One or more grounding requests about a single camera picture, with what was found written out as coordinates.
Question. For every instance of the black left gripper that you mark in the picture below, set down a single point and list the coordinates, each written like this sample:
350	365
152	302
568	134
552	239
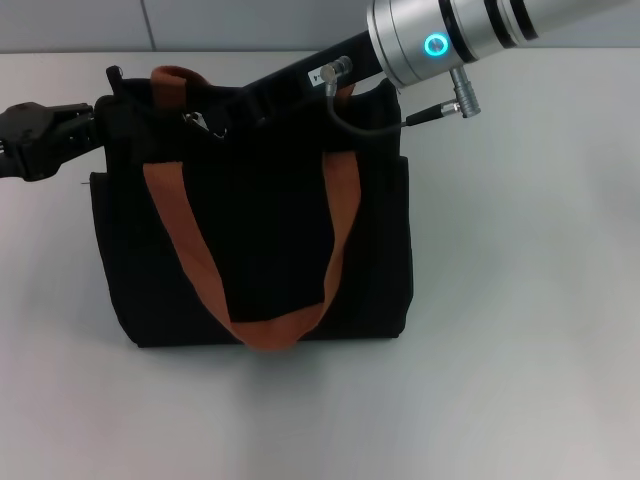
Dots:
27	142

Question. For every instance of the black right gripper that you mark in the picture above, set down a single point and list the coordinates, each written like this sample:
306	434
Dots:
325	75

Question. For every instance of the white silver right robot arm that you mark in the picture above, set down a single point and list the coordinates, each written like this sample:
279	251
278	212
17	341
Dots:
400	40

